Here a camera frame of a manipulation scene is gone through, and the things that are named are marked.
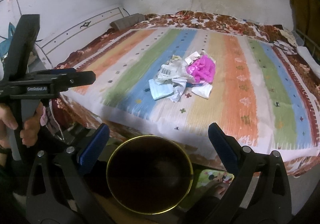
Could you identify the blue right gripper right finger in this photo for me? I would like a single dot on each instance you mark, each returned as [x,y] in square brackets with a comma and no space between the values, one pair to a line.
[226,148]

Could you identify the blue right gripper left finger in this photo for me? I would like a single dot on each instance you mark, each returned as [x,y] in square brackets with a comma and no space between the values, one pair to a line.
[92,146]

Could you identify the light blue face mask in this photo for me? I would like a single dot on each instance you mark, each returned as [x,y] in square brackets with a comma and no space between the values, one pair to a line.
[159,91]

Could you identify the magenta plastic bag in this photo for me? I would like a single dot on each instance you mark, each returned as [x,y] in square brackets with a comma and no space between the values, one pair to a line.
[202,69]

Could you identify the white printed plastic bag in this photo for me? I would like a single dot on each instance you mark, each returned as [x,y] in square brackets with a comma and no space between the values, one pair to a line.
[174,72]

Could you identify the black trash bin gold rim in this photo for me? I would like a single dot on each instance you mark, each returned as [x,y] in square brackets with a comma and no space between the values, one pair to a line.
[149,175]

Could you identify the person's left hand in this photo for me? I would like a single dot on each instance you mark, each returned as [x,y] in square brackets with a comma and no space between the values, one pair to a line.
[30,129]

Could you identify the cartoon print slipper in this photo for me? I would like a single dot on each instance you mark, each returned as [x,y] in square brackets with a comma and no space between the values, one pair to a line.
[215,181]

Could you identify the teal plastic bag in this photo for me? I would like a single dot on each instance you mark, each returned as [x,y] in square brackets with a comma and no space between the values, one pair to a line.
[5,44]

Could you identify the white headboard panel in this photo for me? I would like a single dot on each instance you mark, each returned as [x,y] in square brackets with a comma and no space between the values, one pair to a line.
[57,46]

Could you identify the striped colourful bed mat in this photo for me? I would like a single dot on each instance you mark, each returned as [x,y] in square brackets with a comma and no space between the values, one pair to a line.
[257,97]

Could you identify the red floral bed blanket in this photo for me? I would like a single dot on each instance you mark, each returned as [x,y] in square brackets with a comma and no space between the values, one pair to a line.
[229,25]

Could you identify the grey folded cloth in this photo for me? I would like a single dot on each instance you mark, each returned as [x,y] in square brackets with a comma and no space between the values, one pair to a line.
[127,21]

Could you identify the white cloth on bed edge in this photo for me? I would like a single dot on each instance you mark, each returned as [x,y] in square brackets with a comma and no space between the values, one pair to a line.
[305,54]

